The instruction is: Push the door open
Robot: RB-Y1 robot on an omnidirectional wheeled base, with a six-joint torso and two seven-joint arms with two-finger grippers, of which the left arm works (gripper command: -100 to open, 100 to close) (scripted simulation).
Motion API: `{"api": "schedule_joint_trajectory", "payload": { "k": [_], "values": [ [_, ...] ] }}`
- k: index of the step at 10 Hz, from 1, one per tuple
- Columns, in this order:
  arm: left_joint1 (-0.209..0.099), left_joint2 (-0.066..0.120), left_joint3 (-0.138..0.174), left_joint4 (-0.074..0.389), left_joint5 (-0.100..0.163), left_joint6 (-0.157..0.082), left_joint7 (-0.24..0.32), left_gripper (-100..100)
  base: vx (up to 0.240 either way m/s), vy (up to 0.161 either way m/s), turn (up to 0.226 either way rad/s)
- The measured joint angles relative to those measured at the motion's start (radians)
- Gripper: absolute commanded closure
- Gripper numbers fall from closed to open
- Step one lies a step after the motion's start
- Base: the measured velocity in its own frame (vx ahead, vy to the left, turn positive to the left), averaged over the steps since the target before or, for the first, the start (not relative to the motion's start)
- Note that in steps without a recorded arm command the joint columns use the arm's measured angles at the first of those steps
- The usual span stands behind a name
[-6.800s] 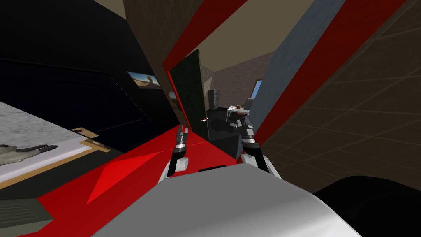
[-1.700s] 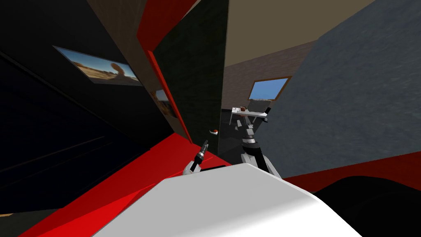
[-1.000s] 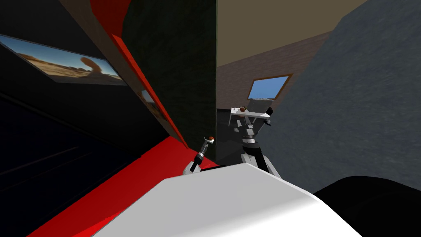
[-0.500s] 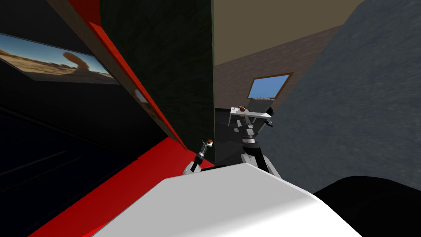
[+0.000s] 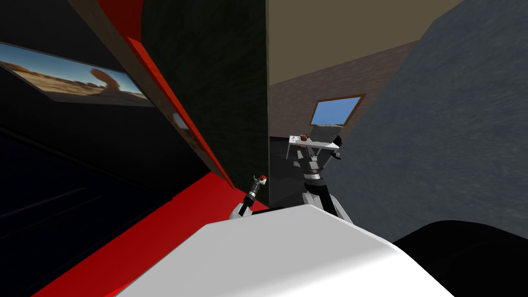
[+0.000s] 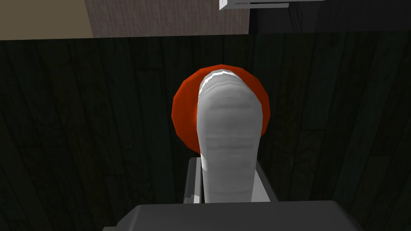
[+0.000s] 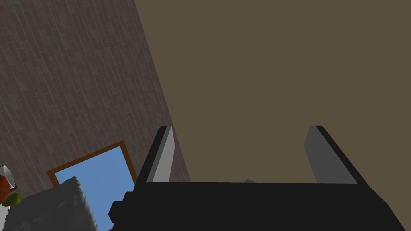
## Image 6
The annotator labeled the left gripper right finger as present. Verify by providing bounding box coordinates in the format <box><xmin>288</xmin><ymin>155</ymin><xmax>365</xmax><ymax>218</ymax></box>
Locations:
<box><xmin>251</xmin><ymin>160</ymin><xmax>279</xmax><ymax>203</ymax></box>

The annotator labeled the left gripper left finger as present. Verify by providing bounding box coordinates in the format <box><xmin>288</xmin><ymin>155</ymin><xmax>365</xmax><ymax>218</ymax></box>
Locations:
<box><xmin>183</xmin><ymin>157</ymin><xmax>203</xmax><ymax>205</ymax></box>

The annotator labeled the grey and red door handle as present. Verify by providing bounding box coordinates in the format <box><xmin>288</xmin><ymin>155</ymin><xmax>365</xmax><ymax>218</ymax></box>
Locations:
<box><xmin>171</xmin><ymin>64</ymin><xmax>271</xmax><ymax>204</ymax></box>

